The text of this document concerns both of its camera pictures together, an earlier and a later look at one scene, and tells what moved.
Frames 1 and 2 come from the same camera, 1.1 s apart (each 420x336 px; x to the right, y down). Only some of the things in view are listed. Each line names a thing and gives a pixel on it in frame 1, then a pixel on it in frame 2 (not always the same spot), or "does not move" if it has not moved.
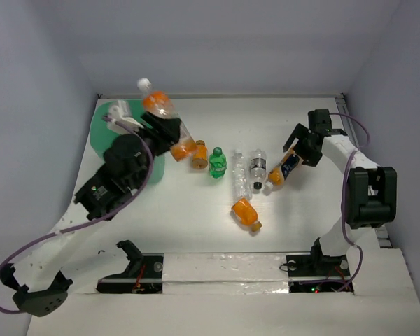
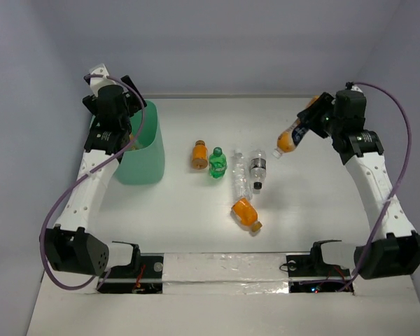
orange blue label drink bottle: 279,173 to 288,140
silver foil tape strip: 225,273 does not move
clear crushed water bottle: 241,185 does not move
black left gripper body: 164,127 to 133,92
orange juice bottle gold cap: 200,156 does not move
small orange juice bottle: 246,214 does not move
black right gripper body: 309,153 to 320,116
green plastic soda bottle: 218,163 does not move
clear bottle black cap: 257,168 does not move
